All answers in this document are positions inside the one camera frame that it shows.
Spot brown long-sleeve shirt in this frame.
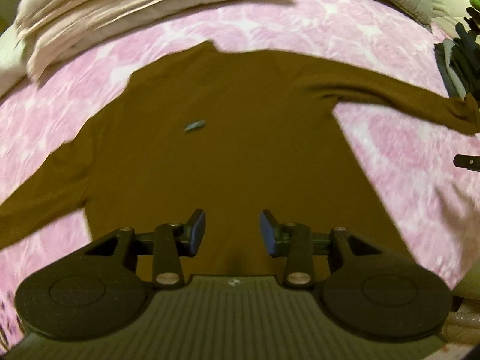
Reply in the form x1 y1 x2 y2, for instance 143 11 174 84
1 42 479 275

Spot pink rose-pattern blanket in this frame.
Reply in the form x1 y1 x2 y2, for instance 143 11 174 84
0 0 480 350

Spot folded black garment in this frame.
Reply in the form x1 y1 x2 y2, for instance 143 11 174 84
451 7 479 101

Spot folded dark grey garment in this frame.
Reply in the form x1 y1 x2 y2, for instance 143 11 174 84
434 38 466 98

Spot folded green fuzzy garment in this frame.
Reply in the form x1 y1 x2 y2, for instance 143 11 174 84
469 0 480 11

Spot light grey crumpled duvet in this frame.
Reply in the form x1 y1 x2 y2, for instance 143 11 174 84
0 24 30 97

